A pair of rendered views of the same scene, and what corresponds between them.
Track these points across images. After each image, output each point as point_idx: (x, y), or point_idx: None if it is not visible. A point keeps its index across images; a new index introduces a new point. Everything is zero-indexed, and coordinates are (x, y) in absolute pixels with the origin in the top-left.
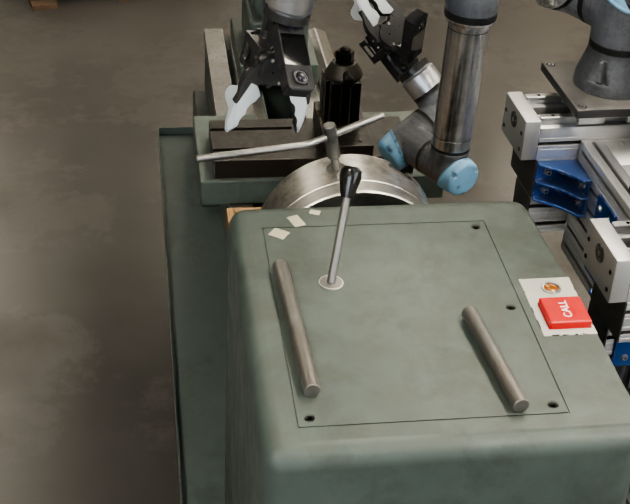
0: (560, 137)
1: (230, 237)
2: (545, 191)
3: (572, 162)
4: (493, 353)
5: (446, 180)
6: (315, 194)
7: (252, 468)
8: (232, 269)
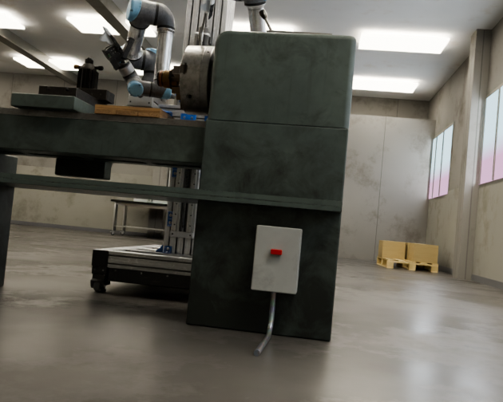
0: (156, 100)
1: (231, 36)
2: None
3: None
4: None
5: (169, 89)
6: (210, 46)
7: (322, 66)
8: (240, 43)
